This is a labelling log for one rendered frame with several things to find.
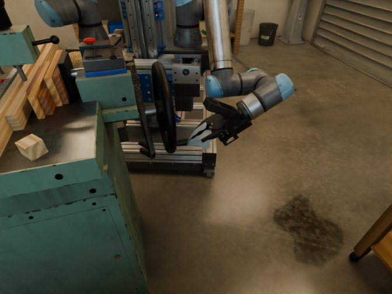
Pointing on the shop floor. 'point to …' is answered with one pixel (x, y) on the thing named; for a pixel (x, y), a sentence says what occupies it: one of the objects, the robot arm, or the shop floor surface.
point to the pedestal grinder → (294, 24)
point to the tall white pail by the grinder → (248, 14)
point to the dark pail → (267, 34)
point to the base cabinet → (77, 244)
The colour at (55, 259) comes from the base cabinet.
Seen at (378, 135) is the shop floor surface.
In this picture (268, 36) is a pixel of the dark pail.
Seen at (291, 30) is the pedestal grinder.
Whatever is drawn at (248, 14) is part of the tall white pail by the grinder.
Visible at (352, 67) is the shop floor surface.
